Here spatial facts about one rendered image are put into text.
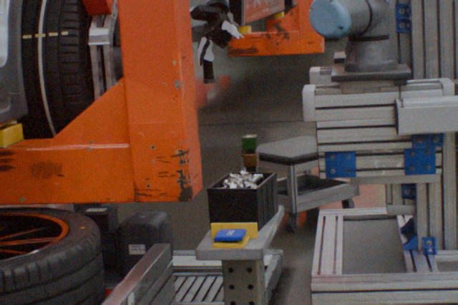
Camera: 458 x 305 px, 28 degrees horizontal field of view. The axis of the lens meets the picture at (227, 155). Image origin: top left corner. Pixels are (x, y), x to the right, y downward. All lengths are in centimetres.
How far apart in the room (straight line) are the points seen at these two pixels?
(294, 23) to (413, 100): 407
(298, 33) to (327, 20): 408
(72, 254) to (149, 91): 51
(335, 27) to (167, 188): 63
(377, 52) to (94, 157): 84
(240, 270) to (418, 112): 64
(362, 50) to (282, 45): 400
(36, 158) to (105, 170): 20
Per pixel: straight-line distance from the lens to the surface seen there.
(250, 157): 266
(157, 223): 281
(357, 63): 268
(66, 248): 225
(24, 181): 266
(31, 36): 289
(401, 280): 273
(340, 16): 254
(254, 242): 236
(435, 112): 258
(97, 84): 287
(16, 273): 216
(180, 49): 247
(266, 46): 667
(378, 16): 267
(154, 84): 248
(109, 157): 255
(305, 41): 664
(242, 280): 248
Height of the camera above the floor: 112
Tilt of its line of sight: 11 degrees down
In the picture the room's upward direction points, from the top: 4 degrees counter-clockwise
